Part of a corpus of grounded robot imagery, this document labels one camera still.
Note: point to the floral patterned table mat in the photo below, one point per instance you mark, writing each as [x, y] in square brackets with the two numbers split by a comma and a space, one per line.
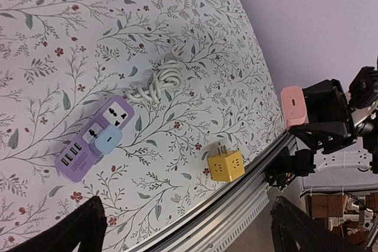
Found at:
[61, 61]

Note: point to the yellow cube socket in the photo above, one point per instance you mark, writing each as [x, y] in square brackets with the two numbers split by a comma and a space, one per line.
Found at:
[226, 165]

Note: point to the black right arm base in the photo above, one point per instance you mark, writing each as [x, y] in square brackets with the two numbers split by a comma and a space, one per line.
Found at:
[284, 168]

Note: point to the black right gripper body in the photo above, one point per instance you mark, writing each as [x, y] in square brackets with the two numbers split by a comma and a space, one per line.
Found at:
[362, 104]

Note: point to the purple power strip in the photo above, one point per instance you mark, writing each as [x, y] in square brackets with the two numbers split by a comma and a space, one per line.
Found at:
[78, 157]

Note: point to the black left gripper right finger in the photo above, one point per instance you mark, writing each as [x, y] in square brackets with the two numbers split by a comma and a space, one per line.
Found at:
[294, 230]

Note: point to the blue plug adapter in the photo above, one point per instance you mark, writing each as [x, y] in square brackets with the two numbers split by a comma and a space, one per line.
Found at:
[108, 139]

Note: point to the pink plug adapter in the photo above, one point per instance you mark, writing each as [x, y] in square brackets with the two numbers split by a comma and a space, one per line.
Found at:
[293, 106]

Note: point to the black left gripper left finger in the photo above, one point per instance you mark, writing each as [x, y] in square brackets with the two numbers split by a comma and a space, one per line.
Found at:
[84, 228]

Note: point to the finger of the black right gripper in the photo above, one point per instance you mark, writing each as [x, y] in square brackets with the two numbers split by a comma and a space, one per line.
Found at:
[328, 136]
[326, 102]

